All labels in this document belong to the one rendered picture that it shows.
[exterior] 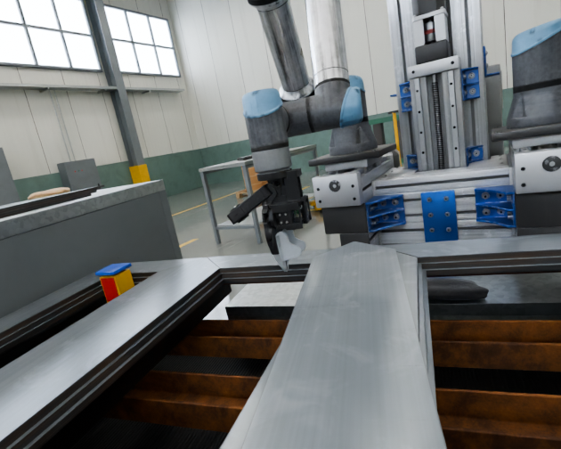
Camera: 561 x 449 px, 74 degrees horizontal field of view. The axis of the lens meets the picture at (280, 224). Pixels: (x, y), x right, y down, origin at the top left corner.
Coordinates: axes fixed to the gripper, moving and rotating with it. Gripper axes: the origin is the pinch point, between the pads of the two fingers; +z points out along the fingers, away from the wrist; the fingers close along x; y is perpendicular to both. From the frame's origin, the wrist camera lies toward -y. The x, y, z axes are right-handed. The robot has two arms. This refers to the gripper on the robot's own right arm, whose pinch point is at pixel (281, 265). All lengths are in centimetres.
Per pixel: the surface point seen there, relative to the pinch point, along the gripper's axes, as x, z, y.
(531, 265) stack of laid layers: 1.8, 3.3, 45.8
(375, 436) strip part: -42.1, 1.0, 23.3
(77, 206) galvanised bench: 10, -18, -63
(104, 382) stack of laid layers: -35.5, 3.3, -16.0
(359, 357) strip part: -30.4, 1.0, 20.3
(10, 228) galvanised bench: -11, -17, -63
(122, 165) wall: 782, -35, -747
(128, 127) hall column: 798, -131, -706
